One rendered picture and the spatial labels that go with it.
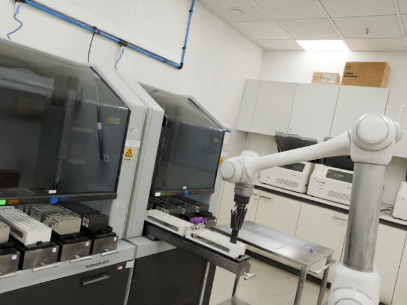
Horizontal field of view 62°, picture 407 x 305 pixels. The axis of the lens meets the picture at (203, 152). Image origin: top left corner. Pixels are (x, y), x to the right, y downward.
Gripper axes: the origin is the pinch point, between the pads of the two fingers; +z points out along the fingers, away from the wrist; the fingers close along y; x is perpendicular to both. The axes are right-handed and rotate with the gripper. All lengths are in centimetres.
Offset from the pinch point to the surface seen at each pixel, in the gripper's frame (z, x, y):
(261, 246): 8.2, 3.9, -25.5
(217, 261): 12.2, -2.8, 6.8
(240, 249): 4.7, 4.7, 0.8
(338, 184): -20, -11, -230
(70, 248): 11, -42, 59
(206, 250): 9.5, -9.7, 6.3
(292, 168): -26, -64, -231
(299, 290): 22.0, 28.3, -24.8
